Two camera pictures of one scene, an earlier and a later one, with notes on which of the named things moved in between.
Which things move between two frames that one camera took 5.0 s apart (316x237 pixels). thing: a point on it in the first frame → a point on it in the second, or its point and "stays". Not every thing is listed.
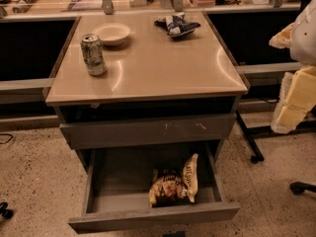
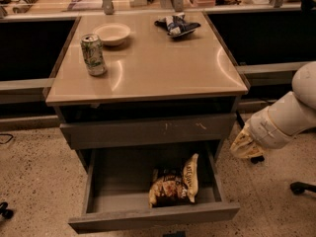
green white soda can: (94, 54) stays
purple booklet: (85, 4) stays
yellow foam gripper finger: (282, 39) → (265, 130)
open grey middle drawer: (118, 185) stays
